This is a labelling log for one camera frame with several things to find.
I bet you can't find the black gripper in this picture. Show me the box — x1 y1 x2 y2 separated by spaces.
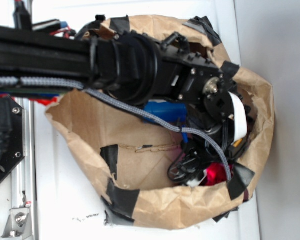
167 117 251 187

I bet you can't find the red paper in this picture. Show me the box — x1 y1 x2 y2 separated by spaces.
202 162 227 187

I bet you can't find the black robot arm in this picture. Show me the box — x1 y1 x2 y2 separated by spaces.
0 26 250 184

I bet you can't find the blue plastic bottle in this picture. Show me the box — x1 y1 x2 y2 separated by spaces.
143 101 188 124

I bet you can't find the brown paper bag bin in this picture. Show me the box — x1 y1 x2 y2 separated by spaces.
46 15 275 230

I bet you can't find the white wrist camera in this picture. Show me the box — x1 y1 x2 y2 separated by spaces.
229 92 248 144

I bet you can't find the aluminium frame rail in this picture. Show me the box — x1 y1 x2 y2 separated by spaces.
11 98 39 240

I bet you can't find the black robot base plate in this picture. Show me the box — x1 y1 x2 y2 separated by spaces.
0 96 24 184

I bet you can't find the metal corner bracket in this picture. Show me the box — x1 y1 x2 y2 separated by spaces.
0 207 34 240

